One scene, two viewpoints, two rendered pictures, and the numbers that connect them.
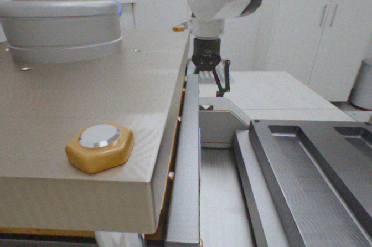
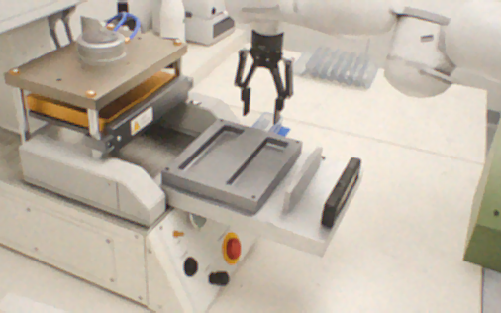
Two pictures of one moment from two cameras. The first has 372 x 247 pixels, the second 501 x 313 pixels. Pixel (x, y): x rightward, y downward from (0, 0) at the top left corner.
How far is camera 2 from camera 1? 0.80 m
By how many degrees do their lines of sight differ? 18
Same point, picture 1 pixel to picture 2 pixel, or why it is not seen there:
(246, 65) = not seen: outside the picture
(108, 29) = (115, 53)
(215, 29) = (269, 26)
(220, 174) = not seen: hidden behind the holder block
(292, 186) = (191, 150)
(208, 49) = (261, 45)
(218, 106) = (205, 104)
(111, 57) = (113, 66)
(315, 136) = (244, 137)
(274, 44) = not seen: outside the picture
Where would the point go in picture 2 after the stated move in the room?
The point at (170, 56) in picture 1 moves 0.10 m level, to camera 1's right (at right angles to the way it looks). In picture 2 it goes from (136, 70) to (190, 83)
